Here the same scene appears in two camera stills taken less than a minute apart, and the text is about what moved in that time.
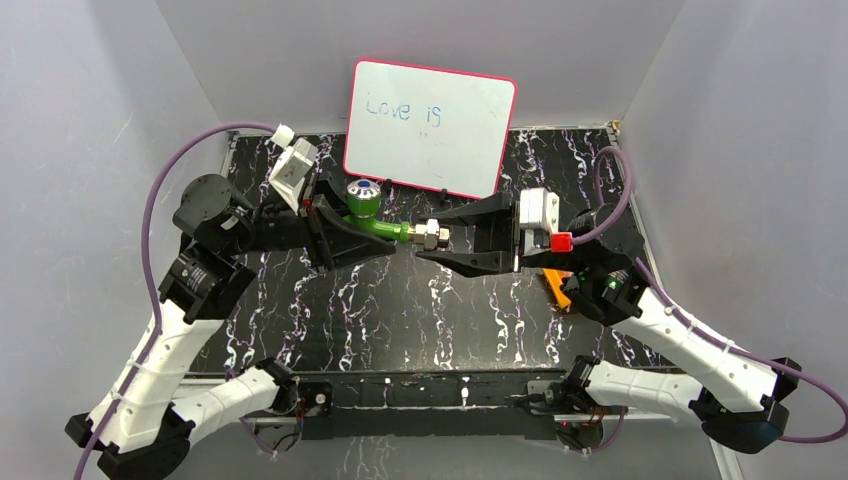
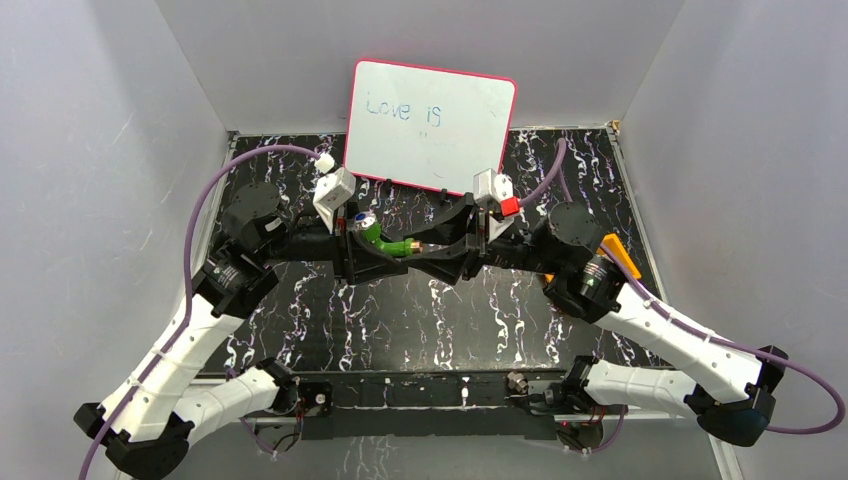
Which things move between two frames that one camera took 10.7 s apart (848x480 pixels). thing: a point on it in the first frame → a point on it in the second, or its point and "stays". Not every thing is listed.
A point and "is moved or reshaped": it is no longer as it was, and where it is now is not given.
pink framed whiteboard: (430, 129) stays
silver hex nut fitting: (429, 235) is moved or reshaped
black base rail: (431, 402) stays
